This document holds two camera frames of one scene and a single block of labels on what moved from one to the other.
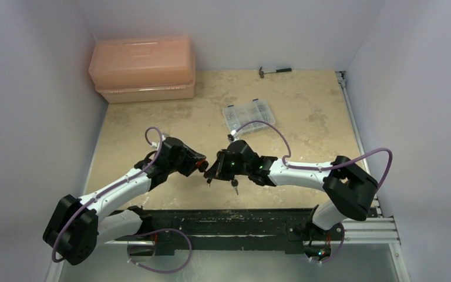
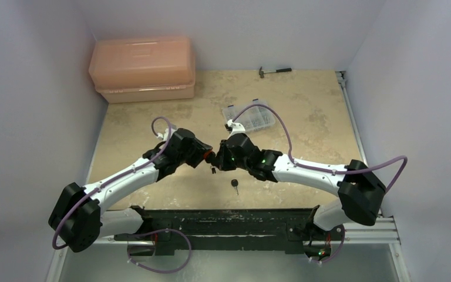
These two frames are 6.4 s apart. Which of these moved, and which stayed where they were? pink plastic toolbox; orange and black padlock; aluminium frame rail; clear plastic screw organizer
Moved: orange and black padlock
Stayed: clear plastic screw organizer; aluminium frame rail; pink plastic toolbox
